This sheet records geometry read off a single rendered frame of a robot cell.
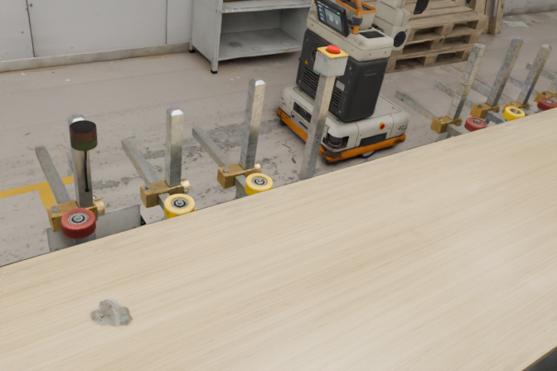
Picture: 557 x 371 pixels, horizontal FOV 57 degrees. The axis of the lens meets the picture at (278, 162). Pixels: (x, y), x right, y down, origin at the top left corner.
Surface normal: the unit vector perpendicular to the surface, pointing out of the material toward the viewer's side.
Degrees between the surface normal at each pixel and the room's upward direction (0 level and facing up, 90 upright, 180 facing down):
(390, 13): 82
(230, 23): 90
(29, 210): 0
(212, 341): 0
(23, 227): 0
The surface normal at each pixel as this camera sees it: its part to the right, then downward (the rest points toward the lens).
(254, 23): 0.54, 0.54
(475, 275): 0.14, -0.81
